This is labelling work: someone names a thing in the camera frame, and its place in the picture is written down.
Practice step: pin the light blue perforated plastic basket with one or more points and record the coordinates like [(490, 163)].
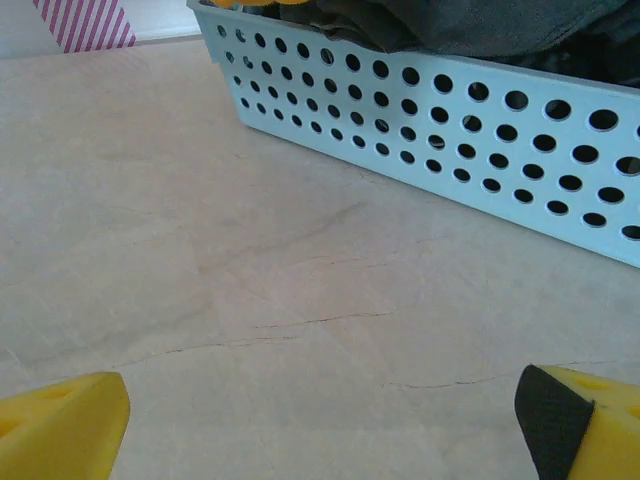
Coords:
[(450, 200)]

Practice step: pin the dark grey t-shirt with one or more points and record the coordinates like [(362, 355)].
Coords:
[(450, 25)]

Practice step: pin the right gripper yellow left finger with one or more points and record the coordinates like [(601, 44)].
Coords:
[(60, 430)]

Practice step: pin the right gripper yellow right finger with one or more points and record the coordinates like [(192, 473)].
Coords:
[(590, 435)]

